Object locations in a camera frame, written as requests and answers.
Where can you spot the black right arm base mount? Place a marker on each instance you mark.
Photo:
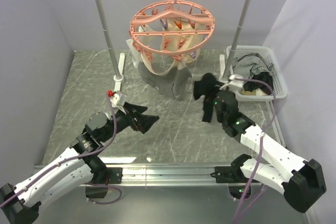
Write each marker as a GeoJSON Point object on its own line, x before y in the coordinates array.
{"type": "Point", "coordinates": [233, 176]}

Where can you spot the black underwear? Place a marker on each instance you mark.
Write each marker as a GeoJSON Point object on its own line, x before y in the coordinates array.
{"type": "Point", "coordinates": [200, 90]}

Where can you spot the clothes pile in basket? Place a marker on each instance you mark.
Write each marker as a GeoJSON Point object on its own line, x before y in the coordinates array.
{"type": "Point", "coordinates": [256, 67]}

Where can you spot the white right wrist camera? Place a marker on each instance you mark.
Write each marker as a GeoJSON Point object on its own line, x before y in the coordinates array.
{"type": "Point", "coordinates": [231, 83]}

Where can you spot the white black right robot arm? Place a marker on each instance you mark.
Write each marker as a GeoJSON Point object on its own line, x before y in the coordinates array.
{"type": "Point", "coordinates": [300, 181]}

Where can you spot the beige underwear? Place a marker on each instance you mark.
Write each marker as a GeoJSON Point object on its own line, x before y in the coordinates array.
{"type": "Point", "coordinates": [184, 42]}

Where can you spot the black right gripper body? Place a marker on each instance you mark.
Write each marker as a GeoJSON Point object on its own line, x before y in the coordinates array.
{"type": "Point", "coordinates": [211, 97]}

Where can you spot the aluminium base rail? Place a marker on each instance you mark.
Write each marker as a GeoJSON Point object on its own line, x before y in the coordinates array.
{"type": "Point", "coordinates": [170, 175]}

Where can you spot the grey white underwear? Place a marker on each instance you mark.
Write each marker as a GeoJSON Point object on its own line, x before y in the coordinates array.
{"type": "Point", "coordinates": [171, 83]}

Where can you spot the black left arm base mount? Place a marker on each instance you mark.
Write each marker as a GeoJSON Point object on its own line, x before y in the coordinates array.
{"type": "Point", "coordinates": [99, 187]}

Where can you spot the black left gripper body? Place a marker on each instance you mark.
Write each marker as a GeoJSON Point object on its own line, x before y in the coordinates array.
{"type": "Point", "coordinates": [124, 120]}

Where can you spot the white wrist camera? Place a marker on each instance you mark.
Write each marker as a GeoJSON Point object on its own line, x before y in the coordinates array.
{"type": "Point", "coordinates": [116, 100]}
{"type": "Point", "coordinates": [231, 83]}

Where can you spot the white plastic laundry basket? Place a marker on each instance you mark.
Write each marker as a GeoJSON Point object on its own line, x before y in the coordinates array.
{"type": "Point", "coordinates": [280, 90]}

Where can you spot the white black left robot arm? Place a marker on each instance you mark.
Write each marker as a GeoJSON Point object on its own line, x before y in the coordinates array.
{"type": "Point", "coordinates": [76, 165]}

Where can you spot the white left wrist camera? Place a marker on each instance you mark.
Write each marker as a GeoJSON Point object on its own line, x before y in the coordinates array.
{"type": "Point", "coordinates": [116, 100]}

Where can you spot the pink round clip hanger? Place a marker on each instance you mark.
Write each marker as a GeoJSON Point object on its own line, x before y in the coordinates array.
{"type": "Point", "coordinates": [149, 25]}

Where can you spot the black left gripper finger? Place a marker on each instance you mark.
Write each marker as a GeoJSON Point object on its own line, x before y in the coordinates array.
{"type": "Point", "coordinates": [145, 122]}
{"type": "Point", "coordinates": [134, 110]}

